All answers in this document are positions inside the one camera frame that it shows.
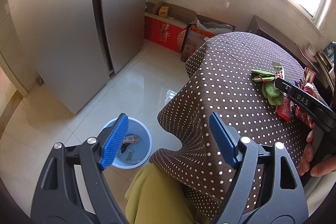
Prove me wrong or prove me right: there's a light blue trash bin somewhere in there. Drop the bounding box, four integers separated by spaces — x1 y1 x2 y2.
98 117 153 169

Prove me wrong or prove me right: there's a person's right hand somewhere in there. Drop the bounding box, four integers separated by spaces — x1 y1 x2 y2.
297 131 336 177

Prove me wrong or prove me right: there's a pink wrapper in bin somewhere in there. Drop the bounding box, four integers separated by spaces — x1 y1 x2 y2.
122 135 139 144

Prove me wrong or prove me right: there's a red snack wrapper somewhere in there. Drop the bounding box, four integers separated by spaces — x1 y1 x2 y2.
276 97 291 122

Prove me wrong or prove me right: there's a dark wooden side cabinet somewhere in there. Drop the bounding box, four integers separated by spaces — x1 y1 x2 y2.
247 15 326 88

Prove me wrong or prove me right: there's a brown polka dot tablecloth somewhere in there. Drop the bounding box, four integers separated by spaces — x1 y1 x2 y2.
150 32 310 219

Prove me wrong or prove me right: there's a green crumpled wrapper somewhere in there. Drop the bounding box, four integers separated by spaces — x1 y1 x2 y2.
251 69 284 106

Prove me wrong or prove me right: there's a yellow trousers leg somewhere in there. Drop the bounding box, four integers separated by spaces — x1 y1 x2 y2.
125 164 210 224

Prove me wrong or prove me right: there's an open brown cardboard box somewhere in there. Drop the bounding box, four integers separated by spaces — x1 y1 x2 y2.
181 14 236 62

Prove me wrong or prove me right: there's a red cardboard gift box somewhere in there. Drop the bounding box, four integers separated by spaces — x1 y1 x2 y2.
144 12 187 53

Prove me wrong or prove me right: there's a silver side-by-side refrigerator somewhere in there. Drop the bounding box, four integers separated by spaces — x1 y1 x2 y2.
8 0 145 113

